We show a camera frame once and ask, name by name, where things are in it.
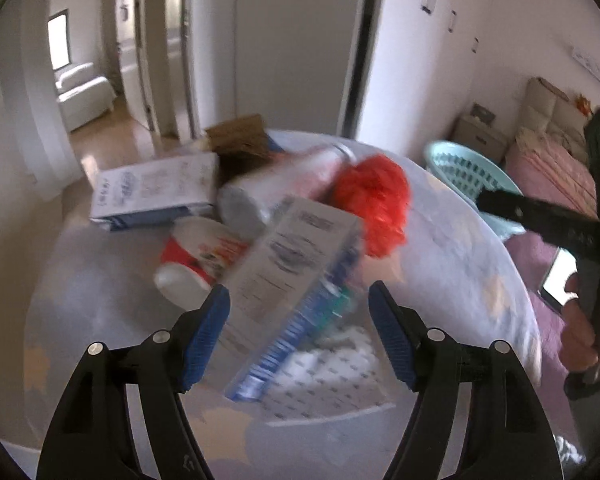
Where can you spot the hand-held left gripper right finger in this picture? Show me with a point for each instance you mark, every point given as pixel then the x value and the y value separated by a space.
pixel 392 330

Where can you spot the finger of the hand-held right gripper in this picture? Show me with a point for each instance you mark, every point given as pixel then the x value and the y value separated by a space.
pixel 540 217

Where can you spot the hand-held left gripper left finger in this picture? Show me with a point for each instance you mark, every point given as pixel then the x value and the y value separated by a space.
pixel 207 325

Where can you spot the red and white bottle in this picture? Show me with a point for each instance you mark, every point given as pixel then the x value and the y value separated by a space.
pixel 190 255

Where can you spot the white patterned packet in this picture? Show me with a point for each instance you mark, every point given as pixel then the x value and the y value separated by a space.
pixel 330 380

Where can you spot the light blue plastic basket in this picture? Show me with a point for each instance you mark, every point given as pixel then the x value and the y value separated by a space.
pixel 460 170

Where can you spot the blue and white carton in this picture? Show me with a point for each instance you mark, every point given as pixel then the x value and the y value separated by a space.
pixel 290 270

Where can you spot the red mesh bath pouf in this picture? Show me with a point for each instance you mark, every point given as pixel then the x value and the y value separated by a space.
pixel 375 195

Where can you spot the white box with blue edge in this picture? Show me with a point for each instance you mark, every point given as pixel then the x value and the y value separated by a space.
pixel 150 185

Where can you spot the silver white bottle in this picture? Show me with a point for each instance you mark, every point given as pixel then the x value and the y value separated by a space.
pixel 275 185

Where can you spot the brown cardboard piece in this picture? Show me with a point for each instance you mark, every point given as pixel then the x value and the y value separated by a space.
pixel 240 132

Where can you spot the person's right hand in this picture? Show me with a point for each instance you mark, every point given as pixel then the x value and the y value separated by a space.
pixel 577 332

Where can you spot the pink bed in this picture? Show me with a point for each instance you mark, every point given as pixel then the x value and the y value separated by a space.
pixel 555 170

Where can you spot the tablet with lit screen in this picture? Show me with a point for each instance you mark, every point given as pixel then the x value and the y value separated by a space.
pixel 555 280

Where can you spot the cream cloth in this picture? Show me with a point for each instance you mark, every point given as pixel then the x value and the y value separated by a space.
pixel 530 138

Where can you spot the orange toy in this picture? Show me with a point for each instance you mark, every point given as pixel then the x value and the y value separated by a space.
pixel 582 103

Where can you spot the beige padded headboard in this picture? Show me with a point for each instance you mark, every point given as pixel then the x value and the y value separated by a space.
pixel 545 110

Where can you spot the beige nightstand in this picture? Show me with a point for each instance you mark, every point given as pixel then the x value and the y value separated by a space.
pixel 480 137

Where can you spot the white wardrobe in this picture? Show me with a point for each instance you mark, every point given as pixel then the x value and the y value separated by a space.
pixel 405 85

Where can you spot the white sofa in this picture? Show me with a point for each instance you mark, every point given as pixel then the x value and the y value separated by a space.
pixel 82 95

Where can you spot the white sliding door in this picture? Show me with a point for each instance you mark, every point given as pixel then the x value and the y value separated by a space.
pixel 290 50

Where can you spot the window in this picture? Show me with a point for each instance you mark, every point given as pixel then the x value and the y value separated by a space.
pixel 59 40

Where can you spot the white wall decoration strip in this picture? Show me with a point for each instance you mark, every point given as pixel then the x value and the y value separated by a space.
pixel 597 67

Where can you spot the small photo frame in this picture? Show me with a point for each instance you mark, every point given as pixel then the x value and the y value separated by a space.
pixel 482 112

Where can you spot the dark wall hanging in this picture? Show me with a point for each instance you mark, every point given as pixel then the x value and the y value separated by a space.
pixel 125 7

